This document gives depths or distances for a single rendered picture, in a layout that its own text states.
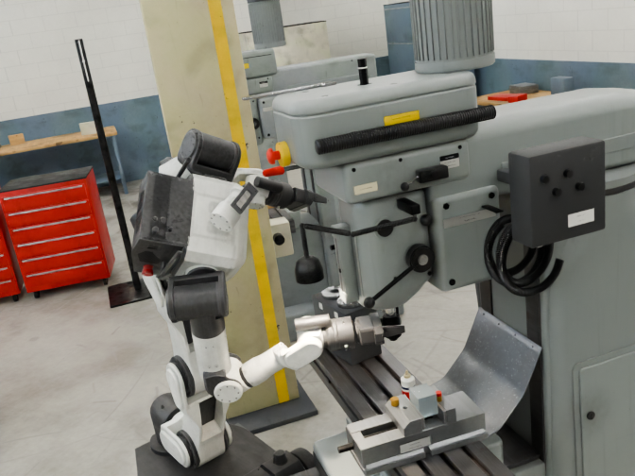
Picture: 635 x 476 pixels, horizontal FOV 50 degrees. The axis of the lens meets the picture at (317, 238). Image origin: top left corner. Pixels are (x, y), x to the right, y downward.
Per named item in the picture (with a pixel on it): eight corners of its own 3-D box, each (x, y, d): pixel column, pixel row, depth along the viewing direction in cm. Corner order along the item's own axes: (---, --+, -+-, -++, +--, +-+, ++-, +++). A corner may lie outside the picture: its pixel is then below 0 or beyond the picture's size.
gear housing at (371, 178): (348, 207, 160) (343, 165, 157) (315, 187, 182) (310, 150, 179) (472, 178, 169) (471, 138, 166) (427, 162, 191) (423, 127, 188)
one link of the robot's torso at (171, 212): (111, 301, 193) (140, 259, 163) (127, 195, 206) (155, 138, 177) (213, 315, 204) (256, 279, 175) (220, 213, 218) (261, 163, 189)
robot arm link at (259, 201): (266, 214, 227) (238, 207, 220) (266, 184, 230) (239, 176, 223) (287, 206, 219) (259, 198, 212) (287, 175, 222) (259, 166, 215)
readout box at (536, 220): (535, 251, 149) (531, 158, 142) (510, 240, 157) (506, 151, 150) (609, 230, 154) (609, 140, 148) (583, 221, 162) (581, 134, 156)
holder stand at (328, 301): (351, 365, 222) (344, 311, 216) (318, 343, 241) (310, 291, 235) (382, 353, 228) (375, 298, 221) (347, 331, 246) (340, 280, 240)
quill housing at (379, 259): (373, 322, 173) (358, 202, 163) (344, 295, 192) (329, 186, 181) (439, 303, 178) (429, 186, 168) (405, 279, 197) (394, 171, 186)
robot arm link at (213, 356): (201, 407, 187) (190, 346, 175) (202, 374, 198) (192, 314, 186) (244, 402, 188) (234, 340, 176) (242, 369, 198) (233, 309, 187)
